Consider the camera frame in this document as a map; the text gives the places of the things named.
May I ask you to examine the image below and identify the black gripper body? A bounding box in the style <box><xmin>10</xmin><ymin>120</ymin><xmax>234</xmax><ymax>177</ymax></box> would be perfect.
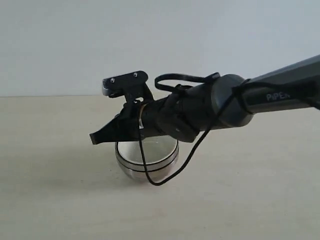
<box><xmin>113</xmin><ymin>98</ymin><xmax>167</xmax><ymax>140</ymax></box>

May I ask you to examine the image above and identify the white ceramic bowl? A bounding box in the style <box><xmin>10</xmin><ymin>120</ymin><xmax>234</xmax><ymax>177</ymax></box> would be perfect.
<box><xmin>117</xmin><ymin>138</ymin><xmax>177</xmax><ymax>164</ymax></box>

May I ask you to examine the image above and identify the ribbed steel bowl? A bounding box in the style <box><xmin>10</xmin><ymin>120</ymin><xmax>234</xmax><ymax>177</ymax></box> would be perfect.
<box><xmin>115</xmin><ymin>139</ymin><xmax>179</xmax><ymax>172</ymax></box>

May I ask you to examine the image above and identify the smooth steel bowl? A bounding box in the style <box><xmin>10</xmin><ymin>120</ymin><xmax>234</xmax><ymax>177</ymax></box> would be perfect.
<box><xmin>117</xmin><ymin>159</ymin><xmax>180</xmax><ymax>185</ymax></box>

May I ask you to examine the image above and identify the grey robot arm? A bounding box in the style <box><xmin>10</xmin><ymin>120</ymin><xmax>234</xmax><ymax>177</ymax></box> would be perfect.
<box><xmin>89</xmin><ymin>56</ymin><xmax>320</xmax><ymax>145</ymax></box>

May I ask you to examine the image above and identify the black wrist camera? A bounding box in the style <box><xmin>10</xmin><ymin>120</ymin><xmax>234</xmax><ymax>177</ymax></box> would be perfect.
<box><xmin>102</xmin><ymin>70</ymin><xmax>154</xmax><ymax>102</ymax></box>

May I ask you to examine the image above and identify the flat black ribbon cable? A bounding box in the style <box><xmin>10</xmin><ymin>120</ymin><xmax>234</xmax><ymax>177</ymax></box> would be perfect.
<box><xmin>154</xmin><ymin>72</ymin><xmax>221</xmax><ymax>94</ymax></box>

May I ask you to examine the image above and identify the thin black cable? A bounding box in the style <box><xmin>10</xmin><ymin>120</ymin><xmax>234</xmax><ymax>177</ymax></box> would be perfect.
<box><xmin>136</xmin><ymin>79</ymin><xmax>320</xmax><ymax>187</ymax></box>

